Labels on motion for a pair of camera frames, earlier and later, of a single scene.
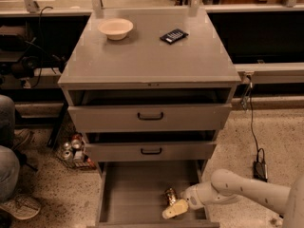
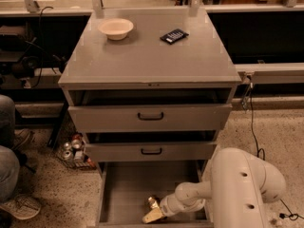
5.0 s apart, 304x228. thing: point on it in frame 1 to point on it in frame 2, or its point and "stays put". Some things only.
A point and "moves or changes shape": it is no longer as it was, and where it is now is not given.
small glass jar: [170, 194] moves or changes shape
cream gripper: [192, 198] to [168, 205]
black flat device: [174, 36] stays put
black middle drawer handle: [151, 153] stays put
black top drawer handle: [149, 119] stays put
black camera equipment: [26, 57] stays put
